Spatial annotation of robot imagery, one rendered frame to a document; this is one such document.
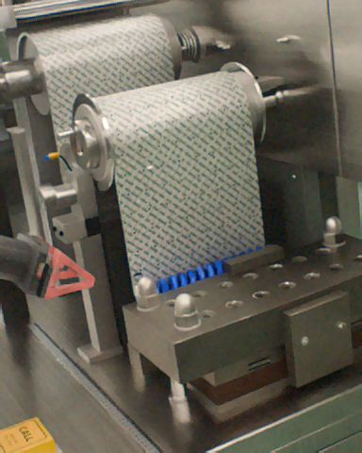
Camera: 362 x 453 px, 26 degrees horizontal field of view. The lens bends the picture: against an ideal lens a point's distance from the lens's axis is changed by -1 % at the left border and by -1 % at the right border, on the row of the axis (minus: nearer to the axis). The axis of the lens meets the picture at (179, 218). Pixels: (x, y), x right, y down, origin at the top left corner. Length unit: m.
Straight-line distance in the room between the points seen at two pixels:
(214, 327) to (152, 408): 0.17
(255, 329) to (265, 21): 0.52
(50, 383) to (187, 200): 0.35
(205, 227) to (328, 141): 0.23
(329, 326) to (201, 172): 0.30
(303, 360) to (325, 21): 0.49
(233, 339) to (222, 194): 0.27
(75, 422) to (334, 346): 0.38
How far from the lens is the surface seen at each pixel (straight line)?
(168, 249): 1.21
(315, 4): 1.23
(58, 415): 1.18
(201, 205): 1.22
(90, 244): 1.25
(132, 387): 1.21
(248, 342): 1.09
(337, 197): 1.55
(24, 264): 1.10
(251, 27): 1.38
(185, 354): 1.04
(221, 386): 1.10
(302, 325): 1.10
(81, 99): 1.20
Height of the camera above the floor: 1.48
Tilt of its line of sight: 17 degrees down
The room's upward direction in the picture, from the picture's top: 8 degrees counter-clockwise
